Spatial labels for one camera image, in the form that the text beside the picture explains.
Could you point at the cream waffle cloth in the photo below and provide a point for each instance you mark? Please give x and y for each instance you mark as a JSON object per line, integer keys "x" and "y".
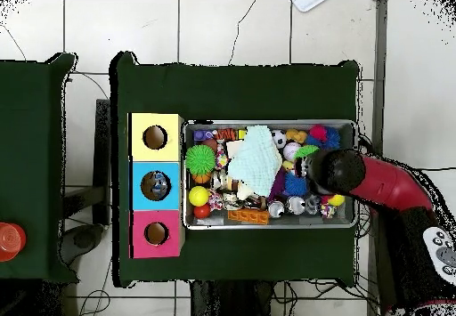
{"x": 245, "y": 191}

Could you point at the orange flat toy plate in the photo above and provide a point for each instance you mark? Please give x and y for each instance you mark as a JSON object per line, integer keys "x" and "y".
{"x": 248, "y": 217}

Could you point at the red ball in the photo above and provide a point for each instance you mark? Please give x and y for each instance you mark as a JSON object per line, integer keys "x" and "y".
{"x": 202, "y": 211}

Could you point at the green covered side table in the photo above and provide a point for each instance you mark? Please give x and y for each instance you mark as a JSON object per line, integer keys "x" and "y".
{"x": 32, "y": 116}

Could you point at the green spiky toy with eyes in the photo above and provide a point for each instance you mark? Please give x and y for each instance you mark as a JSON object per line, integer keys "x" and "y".
{"x": 200, "y": 160}

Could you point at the blue spiky toy with eyes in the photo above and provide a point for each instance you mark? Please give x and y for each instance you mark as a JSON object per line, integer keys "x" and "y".
{"x": 295, "y": 185}

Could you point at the yellow ball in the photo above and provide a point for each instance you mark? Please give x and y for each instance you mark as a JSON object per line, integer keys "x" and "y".
{"x": 198, "y": 195}

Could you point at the wooden box with three holes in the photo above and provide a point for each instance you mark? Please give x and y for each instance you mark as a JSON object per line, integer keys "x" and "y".
{"x": 171, "y": 187}

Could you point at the grey metal rail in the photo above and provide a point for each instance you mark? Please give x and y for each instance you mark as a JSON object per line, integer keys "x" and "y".
{"x": 380, "y": 45}

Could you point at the small soccer ball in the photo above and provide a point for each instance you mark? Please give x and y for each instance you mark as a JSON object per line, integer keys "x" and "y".
{"x": 278, "y": 138}

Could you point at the white flat object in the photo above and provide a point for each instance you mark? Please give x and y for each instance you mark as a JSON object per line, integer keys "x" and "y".
{"x": 308, "y": 3}

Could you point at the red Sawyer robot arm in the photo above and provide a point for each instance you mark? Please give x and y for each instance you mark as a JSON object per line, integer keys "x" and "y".
{"x": 384, "y": 187}

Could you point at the mint waffle cloth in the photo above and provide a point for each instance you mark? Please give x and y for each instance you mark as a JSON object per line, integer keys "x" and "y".
{"x": 254, "y": 159}

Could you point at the red cup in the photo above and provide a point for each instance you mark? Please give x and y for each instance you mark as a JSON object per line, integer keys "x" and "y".
{"x": 10, "y": 241}

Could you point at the small baseball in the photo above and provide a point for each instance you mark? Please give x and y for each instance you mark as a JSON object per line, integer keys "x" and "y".
{"x": 291, "y": 151}

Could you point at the dark green table cloth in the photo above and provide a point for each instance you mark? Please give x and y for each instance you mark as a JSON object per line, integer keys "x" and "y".
{"x": 231, "y": 91}

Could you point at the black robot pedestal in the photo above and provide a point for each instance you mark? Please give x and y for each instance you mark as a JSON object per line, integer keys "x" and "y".
{"x": 231, "y": 301}

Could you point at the crushed clear plastic bottle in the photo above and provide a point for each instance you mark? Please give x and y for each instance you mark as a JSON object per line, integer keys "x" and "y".
{"x": 158, "y": 184}

